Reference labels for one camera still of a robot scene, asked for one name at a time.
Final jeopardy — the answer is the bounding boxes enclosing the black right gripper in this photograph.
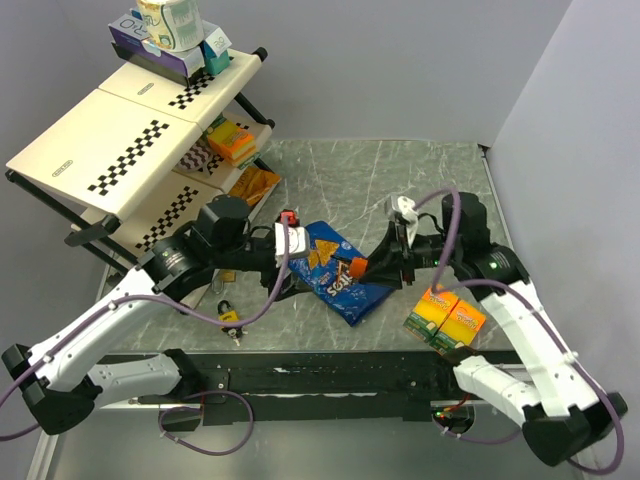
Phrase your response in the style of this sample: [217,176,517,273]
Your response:
[358,220,461,290]

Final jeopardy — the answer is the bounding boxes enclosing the orange padlock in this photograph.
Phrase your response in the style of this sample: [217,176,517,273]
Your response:
[341,257,368,284]

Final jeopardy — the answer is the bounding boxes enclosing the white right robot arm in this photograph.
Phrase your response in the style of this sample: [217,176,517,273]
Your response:
[350,187,628,476]

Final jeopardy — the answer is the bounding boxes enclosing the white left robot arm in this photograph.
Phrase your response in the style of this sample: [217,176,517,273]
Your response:
[2,195,311,435]

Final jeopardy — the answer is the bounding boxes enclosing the blue Doritos chip bag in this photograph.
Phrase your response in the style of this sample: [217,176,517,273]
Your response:
[289,221,393,327]

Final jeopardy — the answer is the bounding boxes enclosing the left yellow sponge pack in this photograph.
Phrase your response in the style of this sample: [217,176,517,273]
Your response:
[403,288,460,344]

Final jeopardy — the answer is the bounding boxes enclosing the yellow sponge pack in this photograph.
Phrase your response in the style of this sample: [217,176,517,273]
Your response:
[429,300,486,355]
[403,288,460,344]

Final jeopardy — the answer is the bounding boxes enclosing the brass padlock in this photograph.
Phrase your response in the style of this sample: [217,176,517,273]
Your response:
[211,269,236,294]

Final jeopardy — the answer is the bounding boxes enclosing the yellow padlock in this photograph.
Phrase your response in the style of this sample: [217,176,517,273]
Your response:
[217,299,239,332]

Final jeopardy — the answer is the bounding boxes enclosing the yellow padlock keys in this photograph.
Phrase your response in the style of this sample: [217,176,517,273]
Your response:
[225,327,244,346]

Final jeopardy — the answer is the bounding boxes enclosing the right yellow sponge pack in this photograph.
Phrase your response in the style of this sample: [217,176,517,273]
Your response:
[429,300,486,355]

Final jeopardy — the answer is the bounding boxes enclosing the orange snack bag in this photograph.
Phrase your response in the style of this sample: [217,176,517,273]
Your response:
[229,166,281,207]

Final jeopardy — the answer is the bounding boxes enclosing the orange sponge pack on shelf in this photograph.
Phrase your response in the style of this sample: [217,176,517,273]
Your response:
[205,120,258,168]

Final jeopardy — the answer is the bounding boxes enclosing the purple zigzag cloth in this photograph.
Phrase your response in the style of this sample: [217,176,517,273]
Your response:
[176,139,213,172]

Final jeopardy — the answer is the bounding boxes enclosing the beige checkered shelf rack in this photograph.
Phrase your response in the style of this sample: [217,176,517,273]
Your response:
[6,48,275,276]

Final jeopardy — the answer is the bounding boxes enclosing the teal small box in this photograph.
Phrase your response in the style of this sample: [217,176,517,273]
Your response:
[199,24,232,76]

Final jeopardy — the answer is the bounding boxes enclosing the purple tissue box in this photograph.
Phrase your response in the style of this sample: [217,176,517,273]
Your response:
[108,14,205,86]

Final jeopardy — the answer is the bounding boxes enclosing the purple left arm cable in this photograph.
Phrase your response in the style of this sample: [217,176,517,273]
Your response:
[0,219,294,441]

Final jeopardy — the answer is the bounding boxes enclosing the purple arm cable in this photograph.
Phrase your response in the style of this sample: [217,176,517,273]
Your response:
[412,187,626,475]
[0,219,294,441]

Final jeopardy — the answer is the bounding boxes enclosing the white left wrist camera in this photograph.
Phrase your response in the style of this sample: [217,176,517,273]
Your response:
[274,210,311,262]

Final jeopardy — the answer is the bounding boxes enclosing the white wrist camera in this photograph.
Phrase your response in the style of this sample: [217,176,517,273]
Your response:
[385,194,419,246]
[274,210,311,262]

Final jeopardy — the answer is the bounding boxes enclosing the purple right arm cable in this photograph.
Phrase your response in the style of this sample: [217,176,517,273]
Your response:
[412,187,626,475]

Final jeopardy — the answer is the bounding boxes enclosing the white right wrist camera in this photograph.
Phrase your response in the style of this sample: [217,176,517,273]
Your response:
[385,194,419,246]

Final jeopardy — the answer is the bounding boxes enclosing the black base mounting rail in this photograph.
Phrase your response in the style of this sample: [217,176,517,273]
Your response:
[102,347,506,426]

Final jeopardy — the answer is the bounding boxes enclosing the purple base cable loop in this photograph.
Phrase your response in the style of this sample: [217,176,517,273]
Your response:
[158,388,256,456]

